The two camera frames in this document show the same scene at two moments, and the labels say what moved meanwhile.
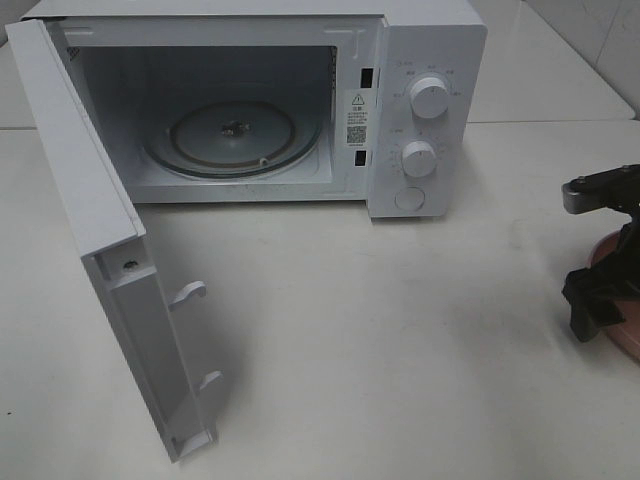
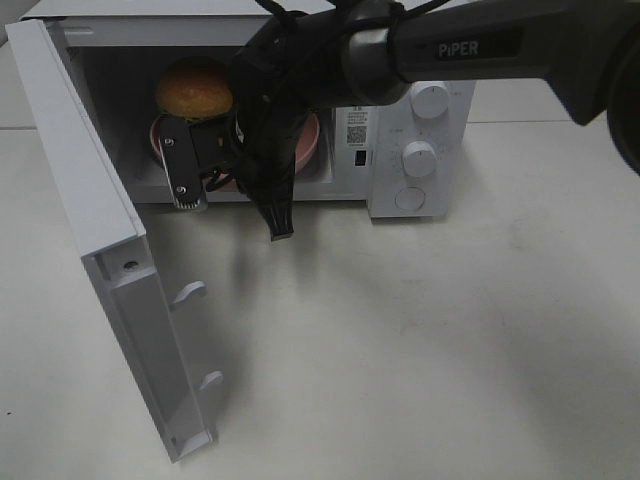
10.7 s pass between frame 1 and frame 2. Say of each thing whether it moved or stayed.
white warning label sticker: stayed
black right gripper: moved
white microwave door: stayed
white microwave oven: stayed
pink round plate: moved
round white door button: stayed
